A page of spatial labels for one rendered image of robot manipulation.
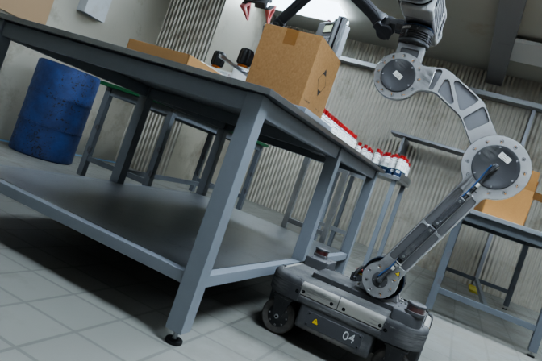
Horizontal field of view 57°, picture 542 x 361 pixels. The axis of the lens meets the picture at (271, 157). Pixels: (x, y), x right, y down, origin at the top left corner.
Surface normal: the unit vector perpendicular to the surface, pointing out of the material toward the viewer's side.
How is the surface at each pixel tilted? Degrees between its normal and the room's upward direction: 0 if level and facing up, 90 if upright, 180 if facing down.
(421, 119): 90
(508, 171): 90
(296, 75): 90
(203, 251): 90
